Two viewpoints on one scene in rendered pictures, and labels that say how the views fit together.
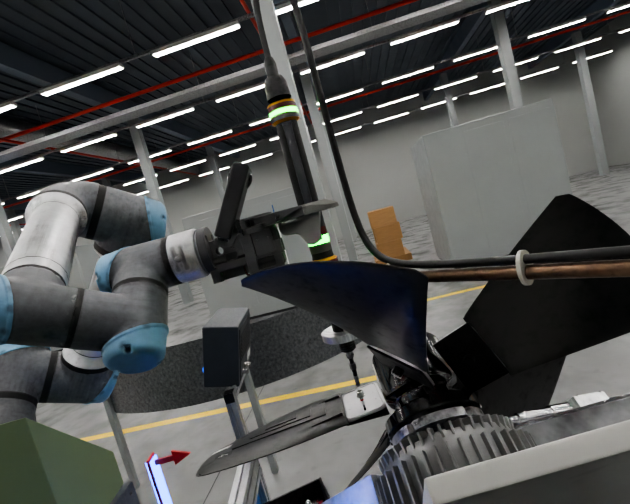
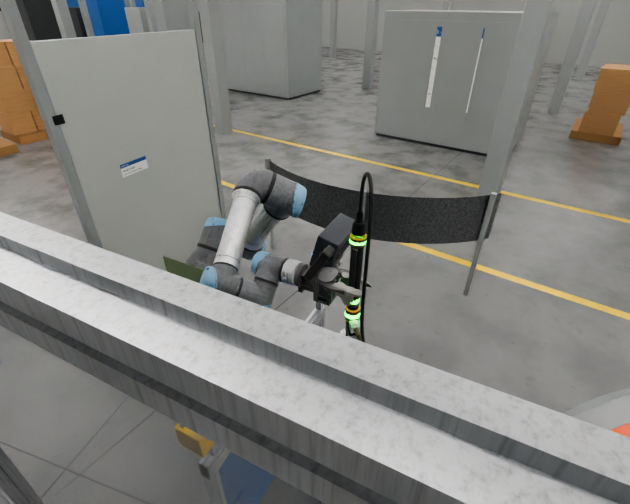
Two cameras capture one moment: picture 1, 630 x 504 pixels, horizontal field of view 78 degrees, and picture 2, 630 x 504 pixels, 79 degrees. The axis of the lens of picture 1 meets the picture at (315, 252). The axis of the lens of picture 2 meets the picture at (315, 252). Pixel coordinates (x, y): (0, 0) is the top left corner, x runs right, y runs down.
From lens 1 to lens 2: 75 cm
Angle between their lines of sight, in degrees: 38
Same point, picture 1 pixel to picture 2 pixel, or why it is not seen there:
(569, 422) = not seen: hidden behind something
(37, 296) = (225, 286)
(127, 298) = (258, 290)
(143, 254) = (271, 267)
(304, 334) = (416, 219)
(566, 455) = not seen: hidden behind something
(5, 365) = (213, 232)
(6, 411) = (210, 258)
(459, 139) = not seen: outside the picture
